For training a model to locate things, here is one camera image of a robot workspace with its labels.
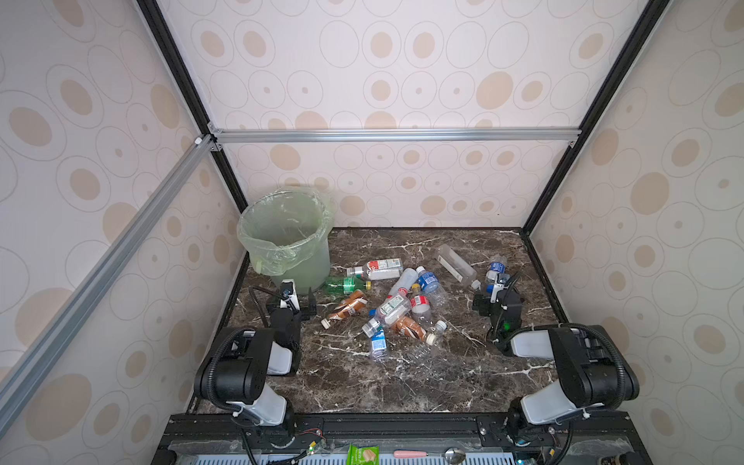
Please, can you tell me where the clear rectangular frosted bottle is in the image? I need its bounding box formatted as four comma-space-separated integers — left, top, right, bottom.
437, 244, 481, 291

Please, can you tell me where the blue label Pepsi bottle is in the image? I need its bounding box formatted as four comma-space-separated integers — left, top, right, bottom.
416, 267, 449, 309

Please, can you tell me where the clear bottle red label yellow cap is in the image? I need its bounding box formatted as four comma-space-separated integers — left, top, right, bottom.
410, 294, 433, 326

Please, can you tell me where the blue label white cap bottle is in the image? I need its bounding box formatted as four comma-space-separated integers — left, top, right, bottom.
486, 254, 508, 285

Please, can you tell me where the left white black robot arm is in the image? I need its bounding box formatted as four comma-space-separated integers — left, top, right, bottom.
194, 288, 317, 435

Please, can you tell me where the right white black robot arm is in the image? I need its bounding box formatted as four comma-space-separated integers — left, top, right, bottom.
473, 288, 641, 438

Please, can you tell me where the green bin with plastic liner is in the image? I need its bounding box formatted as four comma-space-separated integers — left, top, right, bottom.
238, 187, 335, 295

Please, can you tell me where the green Sprite bottle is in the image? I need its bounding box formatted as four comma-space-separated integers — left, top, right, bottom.
324, 276, 372, 296

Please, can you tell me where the brown coffee bottle left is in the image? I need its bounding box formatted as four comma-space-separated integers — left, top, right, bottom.
321, 291, 367, 329

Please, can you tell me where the brown coffee bottle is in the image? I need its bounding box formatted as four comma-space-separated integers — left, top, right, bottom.
321, 291, 367, 329
391, 316, 438, 346

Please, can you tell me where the clear crushed bottle white cap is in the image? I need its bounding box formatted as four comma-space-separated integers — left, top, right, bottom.
396, 318, 443, 362

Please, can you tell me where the brown coffee bottle right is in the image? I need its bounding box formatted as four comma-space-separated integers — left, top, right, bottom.
391, 316, 438, 346

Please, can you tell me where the white milky bottle red label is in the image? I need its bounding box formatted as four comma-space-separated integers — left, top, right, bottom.
387, 269, 419, 298

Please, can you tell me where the small blue label water bottle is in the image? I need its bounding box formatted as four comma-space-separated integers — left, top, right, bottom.
370, 329, 388, 360

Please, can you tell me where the clear bottle red green label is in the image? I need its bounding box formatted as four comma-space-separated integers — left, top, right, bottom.
346, 259, 403, 281

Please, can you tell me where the metal spoon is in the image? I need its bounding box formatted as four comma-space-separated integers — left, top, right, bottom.
443, 447, 466, 465

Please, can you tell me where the green snack packet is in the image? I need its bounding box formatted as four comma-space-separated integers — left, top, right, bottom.
346, 445, 380, 465

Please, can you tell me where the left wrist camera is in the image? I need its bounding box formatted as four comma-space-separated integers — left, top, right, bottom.
279, 279, 300, 314

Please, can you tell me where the black base frame rail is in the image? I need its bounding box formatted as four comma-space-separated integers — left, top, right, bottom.
153, 413, 651, 464

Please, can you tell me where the pink handled tool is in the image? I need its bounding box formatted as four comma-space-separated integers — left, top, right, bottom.
393, 449, 429, 459

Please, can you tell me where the horizontal aluminium rail back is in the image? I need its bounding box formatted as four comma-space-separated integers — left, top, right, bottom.
213, 127, 581, 145

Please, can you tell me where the diagonal aluminium rail left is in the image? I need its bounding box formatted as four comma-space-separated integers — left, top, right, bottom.
1, 134, 216, 435

